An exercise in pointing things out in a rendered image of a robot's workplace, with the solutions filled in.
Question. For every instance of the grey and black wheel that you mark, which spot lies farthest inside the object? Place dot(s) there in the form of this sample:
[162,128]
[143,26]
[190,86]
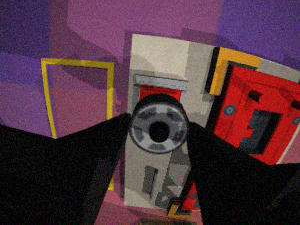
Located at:
[164,108]

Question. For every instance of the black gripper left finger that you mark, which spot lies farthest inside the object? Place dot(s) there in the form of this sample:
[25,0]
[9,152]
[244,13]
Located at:
[75,169]

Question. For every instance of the yellow rectangular outline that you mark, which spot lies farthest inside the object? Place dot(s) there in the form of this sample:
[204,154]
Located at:
[79,63]

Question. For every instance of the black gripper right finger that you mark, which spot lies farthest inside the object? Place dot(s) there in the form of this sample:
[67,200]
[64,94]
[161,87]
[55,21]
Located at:
[233,187]

